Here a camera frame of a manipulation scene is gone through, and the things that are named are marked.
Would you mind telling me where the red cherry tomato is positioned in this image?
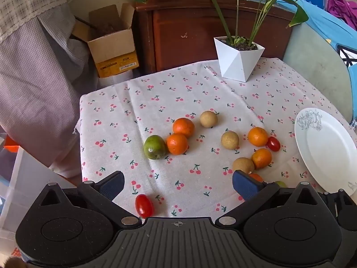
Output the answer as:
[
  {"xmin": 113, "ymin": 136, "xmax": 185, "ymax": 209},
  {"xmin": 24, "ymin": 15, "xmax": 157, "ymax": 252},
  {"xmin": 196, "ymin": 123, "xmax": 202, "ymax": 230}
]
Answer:
[
  {"xmin": 135, "ymin": 194, "xmax": 155, "ymax": 218},
  {"xmin": 266, "ymin": 136, "xmax": 281, "ymax": 152}
]

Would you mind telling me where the purple cloth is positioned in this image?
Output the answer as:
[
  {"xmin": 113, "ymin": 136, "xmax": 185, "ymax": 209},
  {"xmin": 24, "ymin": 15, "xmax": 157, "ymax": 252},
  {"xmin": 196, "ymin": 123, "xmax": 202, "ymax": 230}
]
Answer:
[{"xmin": 324, "ymin": 0, "xmax": 357, "ymax": 31}]

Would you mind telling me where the cherry print tablecloth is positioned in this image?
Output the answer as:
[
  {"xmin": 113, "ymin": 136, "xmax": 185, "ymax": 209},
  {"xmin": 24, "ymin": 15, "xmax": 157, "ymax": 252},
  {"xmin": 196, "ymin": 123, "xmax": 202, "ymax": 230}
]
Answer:
[{"xmin": 74, "ymin": 57, "xmax": 357, "ymax": 218}]

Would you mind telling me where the open cardboard box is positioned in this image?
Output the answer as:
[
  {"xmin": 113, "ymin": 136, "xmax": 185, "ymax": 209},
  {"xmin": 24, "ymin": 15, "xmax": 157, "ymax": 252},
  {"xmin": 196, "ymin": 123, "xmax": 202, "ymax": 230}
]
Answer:
[{"xmin": 71, "ymin": 3, "xmax": 140, "ymax": 79}]

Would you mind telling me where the blue printed quilt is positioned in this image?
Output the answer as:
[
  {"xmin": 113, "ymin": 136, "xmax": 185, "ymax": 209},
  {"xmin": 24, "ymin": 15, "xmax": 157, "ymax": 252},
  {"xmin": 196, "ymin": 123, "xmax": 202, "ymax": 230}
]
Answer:
[{"xmin": 240, "ymin": 0, "xmax": 357, "ymax": 76}]

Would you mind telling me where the white plate with flower drawing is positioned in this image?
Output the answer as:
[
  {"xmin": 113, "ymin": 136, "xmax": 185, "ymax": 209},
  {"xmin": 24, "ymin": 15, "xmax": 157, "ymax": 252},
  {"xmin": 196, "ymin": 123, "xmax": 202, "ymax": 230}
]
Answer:
[{"xmin": 294, "ymin": 107, "xmax": 357, "ymax": 200}]

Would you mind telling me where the pale green sofa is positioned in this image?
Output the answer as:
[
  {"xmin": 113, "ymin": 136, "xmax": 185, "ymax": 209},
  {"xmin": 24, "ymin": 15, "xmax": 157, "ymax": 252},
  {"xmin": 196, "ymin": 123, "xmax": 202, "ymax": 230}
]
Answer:
[{"xmin": 283, "ymin": 19, "xmax": 357, "ymax": 123}]

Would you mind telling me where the lilac checked cloth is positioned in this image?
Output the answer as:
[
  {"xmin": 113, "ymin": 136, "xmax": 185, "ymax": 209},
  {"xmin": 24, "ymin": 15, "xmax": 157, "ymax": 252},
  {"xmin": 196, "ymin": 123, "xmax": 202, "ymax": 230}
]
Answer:
[{"xmin": 0, "ymin": 6, "xmax": 94, "ymax": 175}]

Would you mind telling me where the clear plastic storage bin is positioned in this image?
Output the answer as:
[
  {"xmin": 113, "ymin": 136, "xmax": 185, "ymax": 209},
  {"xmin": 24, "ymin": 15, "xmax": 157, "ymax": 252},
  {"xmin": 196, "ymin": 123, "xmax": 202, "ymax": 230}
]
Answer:
[{"xmin": 0, "ymin": 145, "xmax": 76, "ymax": 257}]

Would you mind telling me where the brown round longan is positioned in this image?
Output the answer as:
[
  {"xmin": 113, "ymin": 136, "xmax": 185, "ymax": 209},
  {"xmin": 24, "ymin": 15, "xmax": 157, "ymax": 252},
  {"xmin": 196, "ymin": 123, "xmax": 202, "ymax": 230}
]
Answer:
[
  {"xmin": 221, "ymin": 131, "xmax": 240, "ymax": 150},
  {"xmin": 199, "ymin": 111, "xmax": 218, "ymax": 128},
  {"xmin": 232, "ymin": 157, "xmax": 255, "ymax": 174}
]

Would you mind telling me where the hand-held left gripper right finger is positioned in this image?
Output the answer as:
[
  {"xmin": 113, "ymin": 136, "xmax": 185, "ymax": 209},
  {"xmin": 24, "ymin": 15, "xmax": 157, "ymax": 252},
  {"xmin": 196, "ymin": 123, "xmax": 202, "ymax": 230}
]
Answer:
[{"xmin": 215, "ymin": 170, "xmax": 325, "ymax": 227}]

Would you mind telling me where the potted plant in white pot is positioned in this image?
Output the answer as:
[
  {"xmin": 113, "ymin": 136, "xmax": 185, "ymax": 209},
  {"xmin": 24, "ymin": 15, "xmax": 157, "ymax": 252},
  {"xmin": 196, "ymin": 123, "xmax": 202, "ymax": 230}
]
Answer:
[{"xmin": 130, "ymin": 0, "xmax": 309, "ymax": 83}]

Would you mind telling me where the beige plaid cloth with lace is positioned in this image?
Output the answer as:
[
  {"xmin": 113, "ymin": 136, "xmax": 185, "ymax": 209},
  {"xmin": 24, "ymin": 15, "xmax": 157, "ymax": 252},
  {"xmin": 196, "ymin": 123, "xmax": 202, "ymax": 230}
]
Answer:
[{"xmin": 0, "ymin": 0, "xmax": 67, "ymax": 42}]

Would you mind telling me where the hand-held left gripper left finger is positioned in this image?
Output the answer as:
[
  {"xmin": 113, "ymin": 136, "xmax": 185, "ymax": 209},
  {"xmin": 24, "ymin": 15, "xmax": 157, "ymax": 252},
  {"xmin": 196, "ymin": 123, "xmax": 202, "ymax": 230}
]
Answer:
[{"xmin": 39, "ymin": 171, "xmax": 143, "ymax": 228}]

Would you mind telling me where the green lime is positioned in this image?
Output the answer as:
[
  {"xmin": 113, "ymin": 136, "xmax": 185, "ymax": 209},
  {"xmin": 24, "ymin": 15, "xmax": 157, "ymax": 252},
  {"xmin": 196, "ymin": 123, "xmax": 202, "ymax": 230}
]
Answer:
[{"xmin": 143, "ymin": 134, "xmax": 167, "ymax": 160}]

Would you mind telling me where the dark wooden cabinet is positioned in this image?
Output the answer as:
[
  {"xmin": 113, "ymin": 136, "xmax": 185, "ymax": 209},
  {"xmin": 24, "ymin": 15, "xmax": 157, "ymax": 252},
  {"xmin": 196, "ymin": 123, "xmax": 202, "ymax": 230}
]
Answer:
[{"xmin": 132, "ymin": 0, "xmax": 296, "ymax": 76}]

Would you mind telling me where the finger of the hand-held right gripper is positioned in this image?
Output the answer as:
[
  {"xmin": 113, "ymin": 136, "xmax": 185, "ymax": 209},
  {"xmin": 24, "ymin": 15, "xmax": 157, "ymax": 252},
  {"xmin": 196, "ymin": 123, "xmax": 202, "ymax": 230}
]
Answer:
[{"xmin": 324, "ymin": 189, "xmax": 356, "ymax": 231}]

